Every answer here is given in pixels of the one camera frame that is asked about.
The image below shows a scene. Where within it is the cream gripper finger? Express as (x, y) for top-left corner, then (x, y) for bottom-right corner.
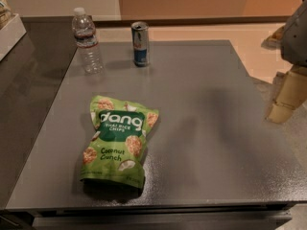
(265, 26), (284, 46)
(266, 65), (307, 124)

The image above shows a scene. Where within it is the white box at left edge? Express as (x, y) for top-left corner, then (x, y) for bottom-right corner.
(0, 0), (26, 61)

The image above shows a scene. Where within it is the blue silver energy drink can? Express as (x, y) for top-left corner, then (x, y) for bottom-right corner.
(131, 21), (150, 67)

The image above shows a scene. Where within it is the green rice chip bag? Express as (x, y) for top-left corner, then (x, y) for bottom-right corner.
(81, 96), (159, 189)

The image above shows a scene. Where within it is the clear plastic water bottle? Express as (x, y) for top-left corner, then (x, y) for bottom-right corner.
(72, 7), (103, 74)

